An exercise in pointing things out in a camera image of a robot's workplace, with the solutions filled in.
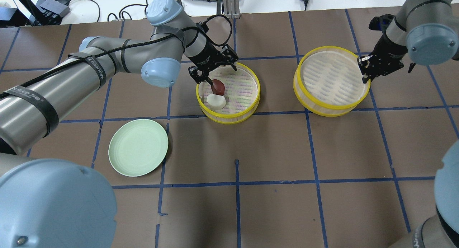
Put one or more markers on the aluminium frame post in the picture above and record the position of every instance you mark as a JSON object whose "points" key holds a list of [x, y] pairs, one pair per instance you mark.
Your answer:
{"points": [[231, 8]]}

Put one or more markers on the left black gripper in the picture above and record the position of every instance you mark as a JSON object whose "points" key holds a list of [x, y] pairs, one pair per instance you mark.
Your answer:
{"points": [[204, 57]]}

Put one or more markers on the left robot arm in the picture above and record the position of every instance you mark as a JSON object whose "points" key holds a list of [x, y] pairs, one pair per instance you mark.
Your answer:
{"points": [[54, 203]]}

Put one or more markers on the brown steamed bun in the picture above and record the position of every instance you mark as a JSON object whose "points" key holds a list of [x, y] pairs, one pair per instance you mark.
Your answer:
{"points": [[217, 87]]}

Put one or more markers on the white steamed bun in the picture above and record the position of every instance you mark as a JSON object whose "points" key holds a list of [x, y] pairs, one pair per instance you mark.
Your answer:
{"points": [[215, 101]]}

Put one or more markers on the yellow steamer basket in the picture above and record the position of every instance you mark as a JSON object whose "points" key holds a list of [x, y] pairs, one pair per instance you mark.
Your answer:
{"points": [[242, 94], [328, 81]]}

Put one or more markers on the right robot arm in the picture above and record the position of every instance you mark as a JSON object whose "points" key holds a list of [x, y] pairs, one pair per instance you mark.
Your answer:
{"points": [[427, 31]]}

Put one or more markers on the light green plate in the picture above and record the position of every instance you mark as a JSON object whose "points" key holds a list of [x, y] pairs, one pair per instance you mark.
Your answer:
{"points": [[138, 147]]}

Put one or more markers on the black camera stand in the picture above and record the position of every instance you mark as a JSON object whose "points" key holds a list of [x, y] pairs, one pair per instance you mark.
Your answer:
{"points": [[45, 12]]}

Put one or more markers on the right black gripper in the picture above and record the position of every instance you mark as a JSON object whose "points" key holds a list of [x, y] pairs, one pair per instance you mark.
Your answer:
{"points": [[388, 56]]}

